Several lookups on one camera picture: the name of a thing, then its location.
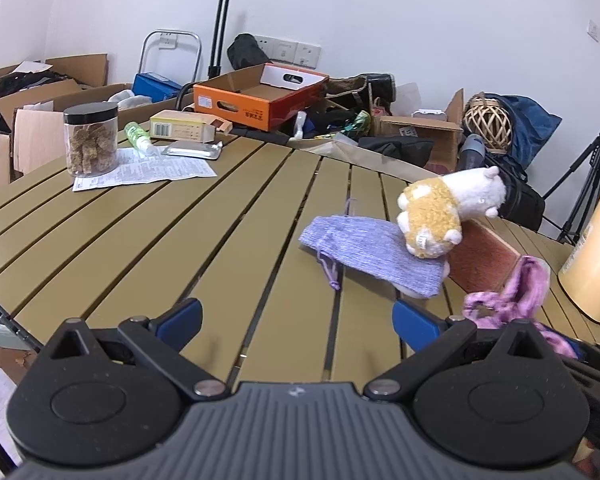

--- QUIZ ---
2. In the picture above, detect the yellow and white plush toy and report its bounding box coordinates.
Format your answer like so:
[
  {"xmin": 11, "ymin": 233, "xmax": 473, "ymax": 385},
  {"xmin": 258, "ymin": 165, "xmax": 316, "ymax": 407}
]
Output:
[{"xmin": 396, "ymin": 166, "xmax": 507, "ymax": 260}]

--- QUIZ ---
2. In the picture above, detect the grey blue bottle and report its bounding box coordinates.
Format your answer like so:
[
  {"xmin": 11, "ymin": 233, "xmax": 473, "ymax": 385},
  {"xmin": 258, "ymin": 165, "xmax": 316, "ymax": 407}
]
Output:
[{"xmin": 457, "ymin": 134, "xmax": 487, "ymax": 173}]

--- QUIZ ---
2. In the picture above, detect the purple knit sock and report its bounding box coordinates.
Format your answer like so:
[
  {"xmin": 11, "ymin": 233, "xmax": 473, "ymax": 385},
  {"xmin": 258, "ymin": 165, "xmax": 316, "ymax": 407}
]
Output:
[{"xmin": 462, "ymin": 255, "xmax": 578, "ymax": 361}]

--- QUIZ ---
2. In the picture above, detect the orange cardboard box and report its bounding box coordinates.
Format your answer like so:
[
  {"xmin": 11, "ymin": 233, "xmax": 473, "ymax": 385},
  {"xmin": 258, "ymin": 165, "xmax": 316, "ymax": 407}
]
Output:
[{"xmin": 192, "ymin": 62, "xmax": 330, "ymax": 131}]

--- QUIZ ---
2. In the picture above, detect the wicker ball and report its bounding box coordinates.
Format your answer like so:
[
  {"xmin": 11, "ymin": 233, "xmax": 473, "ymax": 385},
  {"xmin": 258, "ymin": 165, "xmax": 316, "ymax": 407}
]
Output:
[{"xmin": 462, "ymin": 92, "xmax": 511, "ymax": 151}]

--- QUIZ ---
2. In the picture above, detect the small open cardboard box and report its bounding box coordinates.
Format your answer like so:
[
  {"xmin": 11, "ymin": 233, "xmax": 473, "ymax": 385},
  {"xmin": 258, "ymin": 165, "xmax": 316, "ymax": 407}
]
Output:
[{"xmin": 380, "ymin": 89, "xmax": 466, "ymax": 171}]

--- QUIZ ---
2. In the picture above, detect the purple knit pouch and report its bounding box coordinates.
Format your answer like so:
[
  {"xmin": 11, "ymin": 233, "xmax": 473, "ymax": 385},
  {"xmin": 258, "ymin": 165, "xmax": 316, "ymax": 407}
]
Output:
[{"xmin": 299, "ymin": 199, "xmax": 445, "ymax": 297}]

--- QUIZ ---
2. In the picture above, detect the green bottle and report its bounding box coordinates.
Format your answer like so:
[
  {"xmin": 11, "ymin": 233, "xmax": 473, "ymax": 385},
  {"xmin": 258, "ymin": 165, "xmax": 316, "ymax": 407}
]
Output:
[{"xmin": 124, "ymin": 121, "xmax": 161, "ymax": 158}]

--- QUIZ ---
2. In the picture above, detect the black duffel bag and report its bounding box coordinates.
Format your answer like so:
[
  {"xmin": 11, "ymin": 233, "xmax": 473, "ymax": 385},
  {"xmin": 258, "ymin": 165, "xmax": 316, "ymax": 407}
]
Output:
[{"xmin": 497, "ymin": 167, "xmax": 546, "ymax": 231}]

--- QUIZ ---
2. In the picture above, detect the black pull handle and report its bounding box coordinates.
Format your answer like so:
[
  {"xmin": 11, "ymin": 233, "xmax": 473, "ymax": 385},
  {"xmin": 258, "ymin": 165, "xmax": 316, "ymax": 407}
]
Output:
[{"xmin": 206, "ymin": 0, "xmax": 246, "ymax": 83}]

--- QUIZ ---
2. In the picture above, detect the printed paper sheet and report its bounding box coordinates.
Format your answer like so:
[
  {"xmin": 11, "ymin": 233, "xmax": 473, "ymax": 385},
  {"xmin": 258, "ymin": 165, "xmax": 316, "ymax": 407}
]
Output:
[{"xmin": 71, "ymin": 147, "xmax": 218, "ymax": 192}]

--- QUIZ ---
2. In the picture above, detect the dark cloth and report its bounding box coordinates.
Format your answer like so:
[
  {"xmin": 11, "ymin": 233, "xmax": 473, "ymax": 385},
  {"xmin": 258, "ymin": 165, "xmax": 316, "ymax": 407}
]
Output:
[{"xmin": 0, "ymin": 71, "xmax": 76, "ymax": 96}]

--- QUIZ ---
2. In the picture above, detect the brown flat box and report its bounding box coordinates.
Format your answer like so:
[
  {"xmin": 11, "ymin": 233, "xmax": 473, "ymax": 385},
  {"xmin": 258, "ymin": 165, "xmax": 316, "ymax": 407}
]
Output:
[{"xmin": 447, "ymin": 220, "xmax": 522, "ymax": 295}]

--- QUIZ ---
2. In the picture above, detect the cream carton box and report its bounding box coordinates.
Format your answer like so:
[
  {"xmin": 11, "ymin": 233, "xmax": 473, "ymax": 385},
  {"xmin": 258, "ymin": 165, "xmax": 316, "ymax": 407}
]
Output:
[{"xmin": 149, "ymin": 110, "xmax": 232, "ymax": 143}]

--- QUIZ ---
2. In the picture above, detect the black pouch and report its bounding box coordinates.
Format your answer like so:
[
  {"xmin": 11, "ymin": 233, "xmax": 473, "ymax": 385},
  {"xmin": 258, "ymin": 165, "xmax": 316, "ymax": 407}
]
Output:
[{"xmin": 358, "ymin": 136, "xmax": 435, "ymax": 168}]

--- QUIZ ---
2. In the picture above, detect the silver blister pack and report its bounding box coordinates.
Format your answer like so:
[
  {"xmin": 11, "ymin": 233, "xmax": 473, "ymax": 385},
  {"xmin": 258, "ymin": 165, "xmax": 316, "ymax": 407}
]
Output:
[{"xmin": 160, "ymin": 140, "xmax": 224, "ymax": 161}]

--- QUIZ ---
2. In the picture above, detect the silver metal frame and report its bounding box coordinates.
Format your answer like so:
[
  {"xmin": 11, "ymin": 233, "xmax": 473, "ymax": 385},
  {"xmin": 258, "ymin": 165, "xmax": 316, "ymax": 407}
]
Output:
[{"xmin": 139, "ymin": 30, "xmax": 203, "ymax": 86}]

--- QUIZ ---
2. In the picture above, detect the snack jar with black lid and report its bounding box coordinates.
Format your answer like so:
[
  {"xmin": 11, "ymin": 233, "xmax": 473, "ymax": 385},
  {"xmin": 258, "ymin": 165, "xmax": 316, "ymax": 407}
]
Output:
[{"xmin": 62, "ymin": 101, "xmax": 119, "ymax": 178}]

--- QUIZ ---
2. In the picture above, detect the cream yellow bottle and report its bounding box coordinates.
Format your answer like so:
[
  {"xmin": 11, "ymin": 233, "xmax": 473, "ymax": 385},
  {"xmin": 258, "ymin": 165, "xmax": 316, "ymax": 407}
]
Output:
[{"xmin": 557, "ymin": 170, "xmax": 600, "ymax": 325}]

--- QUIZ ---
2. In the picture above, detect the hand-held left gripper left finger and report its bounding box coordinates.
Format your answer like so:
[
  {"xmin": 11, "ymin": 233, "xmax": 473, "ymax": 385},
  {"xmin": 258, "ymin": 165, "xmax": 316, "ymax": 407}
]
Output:
[{"xmin": 39, "ymin": 297, "xmax": 229, "ymax": 402}]

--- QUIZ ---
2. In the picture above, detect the tan folding table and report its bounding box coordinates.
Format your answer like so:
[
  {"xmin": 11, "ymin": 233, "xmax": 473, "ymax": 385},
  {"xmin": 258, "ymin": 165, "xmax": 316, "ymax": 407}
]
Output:
[{"xmin": 0, "ymin": 132, "xmax": 600, "ymax": 396}]

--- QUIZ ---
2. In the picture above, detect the blue bag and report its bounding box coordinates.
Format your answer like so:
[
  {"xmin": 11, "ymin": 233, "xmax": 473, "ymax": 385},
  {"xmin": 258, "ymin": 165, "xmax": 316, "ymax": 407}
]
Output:
[{"xmin": 500, "ymin": 95, "xmax": 563, "ymax": 171}]

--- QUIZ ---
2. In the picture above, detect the cardboard box with pale flap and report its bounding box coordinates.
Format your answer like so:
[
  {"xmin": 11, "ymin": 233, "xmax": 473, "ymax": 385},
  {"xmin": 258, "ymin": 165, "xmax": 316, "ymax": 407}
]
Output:
[{"xmin": 0, "ymin": 82, "xmax": 148, "ymax": 186}]

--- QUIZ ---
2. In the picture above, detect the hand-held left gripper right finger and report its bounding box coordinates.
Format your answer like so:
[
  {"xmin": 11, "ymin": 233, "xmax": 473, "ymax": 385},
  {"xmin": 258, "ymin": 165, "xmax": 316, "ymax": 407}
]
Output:
[{"xmin": 362, "ymin": 300, "xmax": 557, "ymax": 401}]

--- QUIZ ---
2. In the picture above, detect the brown patterned bag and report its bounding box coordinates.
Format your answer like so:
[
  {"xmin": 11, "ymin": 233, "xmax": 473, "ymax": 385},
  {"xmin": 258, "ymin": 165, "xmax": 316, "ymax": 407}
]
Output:
[{"xmin": 325, "ymin": 74, "xmax": 398, "ymax": 116}]

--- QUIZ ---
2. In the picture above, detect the blue crate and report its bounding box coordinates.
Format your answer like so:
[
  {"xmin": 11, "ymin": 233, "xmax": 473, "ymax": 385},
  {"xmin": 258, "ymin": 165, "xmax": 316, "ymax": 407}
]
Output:
[{"xmin": 131, "ymin": 72, "xmax": 183, "ymax": 103}]

